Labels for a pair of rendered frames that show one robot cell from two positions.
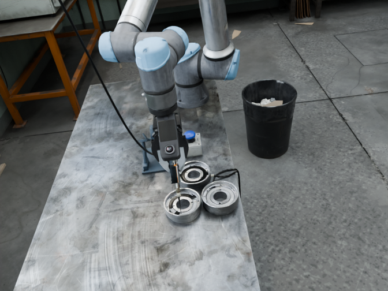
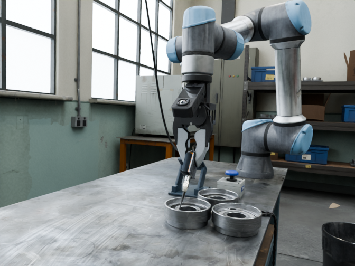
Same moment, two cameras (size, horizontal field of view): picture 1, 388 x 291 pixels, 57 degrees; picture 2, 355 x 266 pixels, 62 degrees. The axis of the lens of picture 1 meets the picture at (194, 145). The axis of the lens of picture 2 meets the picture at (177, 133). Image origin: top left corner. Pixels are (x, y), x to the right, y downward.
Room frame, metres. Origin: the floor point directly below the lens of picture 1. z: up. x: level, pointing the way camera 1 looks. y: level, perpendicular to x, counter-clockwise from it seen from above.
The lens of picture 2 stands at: (0.09, -0.16, 1.04)
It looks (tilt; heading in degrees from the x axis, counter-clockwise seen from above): 4 degrees down; 22
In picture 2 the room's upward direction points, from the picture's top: 2 degrees clockwise
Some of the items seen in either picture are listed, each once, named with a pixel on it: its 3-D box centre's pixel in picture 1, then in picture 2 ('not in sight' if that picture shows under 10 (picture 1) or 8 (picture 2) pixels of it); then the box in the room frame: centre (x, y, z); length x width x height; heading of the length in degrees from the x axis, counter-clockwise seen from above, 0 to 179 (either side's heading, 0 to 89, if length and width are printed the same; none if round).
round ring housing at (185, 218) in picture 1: (183, 206); (187, 212); (0.70, 0.05, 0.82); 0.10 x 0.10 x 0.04
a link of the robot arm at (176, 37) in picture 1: (163, 47); (217, 44); (0.85, 0.04, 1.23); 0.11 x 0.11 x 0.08; 68
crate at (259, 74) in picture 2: not in sight; (271, 76); (4.45, 0.18, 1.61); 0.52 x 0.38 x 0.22; 91
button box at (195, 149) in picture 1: (190, 144); (231, 186); (0.98, 0.01, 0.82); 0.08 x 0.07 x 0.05; 178
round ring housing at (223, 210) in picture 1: (220, 198); (236, 219); (0.71, -0.05, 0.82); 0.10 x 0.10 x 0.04
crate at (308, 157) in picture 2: not in sight; (306, 153); (4.43, -0.34, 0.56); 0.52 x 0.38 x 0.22; 85
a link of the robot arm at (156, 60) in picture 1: (155, 64); (199, 34); (0.76, 0.06, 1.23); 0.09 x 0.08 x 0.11; 158
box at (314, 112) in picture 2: not in sight; (308, 106); (4.41, -0.33, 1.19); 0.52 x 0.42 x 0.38; 88
